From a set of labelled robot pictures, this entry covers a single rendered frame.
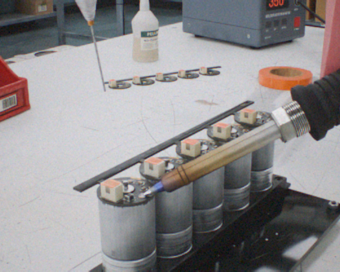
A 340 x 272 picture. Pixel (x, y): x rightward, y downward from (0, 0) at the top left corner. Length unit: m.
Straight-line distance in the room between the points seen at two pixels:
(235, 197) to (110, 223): 0.09
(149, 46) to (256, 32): 0.15
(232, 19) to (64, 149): 0.41
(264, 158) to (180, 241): 0.08
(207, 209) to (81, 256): 0.08
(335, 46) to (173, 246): 0.12
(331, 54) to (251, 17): 0.52
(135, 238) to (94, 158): 0.19
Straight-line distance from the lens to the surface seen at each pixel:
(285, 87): 0.59
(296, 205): 0.34
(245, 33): 0.77
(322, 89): 0.23
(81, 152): 0.44
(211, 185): 0.27
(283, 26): 0.80
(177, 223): 0.26
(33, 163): 0.42
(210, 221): 0.28
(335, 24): 0.24
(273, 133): 0.23
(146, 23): 0.69
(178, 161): 0.26
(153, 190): 0.23
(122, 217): 0.23
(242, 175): 0.30
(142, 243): 0.24
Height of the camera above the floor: 0.92
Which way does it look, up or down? 21 degrees down
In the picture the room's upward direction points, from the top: straight up
